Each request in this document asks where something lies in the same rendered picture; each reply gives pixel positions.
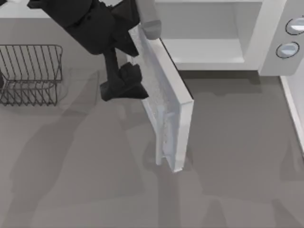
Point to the grey microwave knob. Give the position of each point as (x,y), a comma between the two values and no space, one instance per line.
(295,25)
(287,50)

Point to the pale grey rounded box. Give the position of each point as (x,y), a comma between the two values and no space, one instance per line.
(150,21)

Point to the white microwave oven door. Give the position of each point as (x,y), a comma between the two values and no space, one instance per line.
(171,99)

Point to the pale microwave oven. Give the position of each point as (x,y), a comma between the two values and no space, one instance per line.
(261,35)

